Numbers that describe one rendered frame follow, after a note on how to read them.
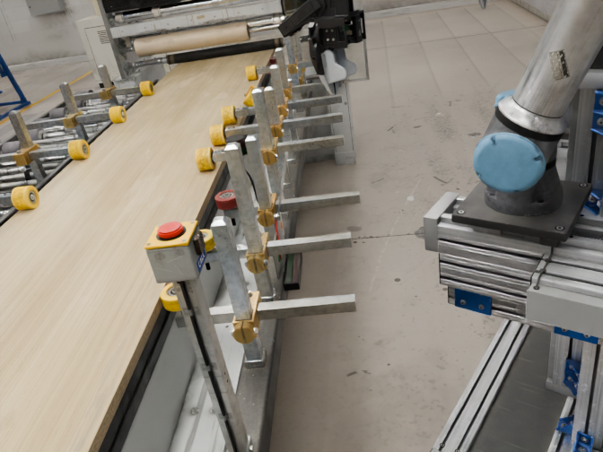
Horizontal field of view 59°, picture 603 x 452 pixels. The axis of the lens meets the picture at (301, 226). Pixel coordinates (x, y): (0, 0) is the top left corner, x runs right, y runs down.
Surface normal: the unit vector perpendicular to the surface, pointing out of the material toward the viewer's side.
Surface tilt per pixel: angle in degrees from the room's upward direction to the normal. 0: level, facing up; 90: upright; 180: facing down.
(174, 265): 90
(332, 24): 90
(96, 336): 0
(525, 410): 0
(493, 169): 97
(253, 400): 0
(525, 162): 97
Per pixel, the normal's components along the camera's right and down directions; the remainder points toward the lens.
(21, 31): -0.10, 0.50
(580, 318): -0.58, 0.48
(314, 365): -0.15, -0.86
